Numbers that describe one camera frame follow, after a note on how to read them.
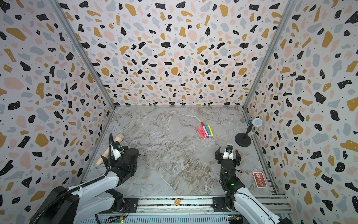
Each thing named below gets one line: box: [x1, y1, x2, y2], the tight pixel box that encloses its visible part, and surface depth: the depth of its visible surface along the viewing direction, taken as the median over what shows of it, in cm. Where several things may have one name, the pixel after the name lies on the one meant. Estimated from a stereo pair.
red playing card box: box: [252, 171, 268, 188], surface depth 83 cm
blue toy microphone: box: [245, 117, 263, 127], surface depth 81 cm
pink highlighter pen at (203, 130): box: [200, 124, 207, 138], surface depth 108 cm
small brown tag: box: [173, 198, 181, 206], surface depth 76 cm
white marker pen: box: [200, 121, 210, 138], surface depth 108 cm
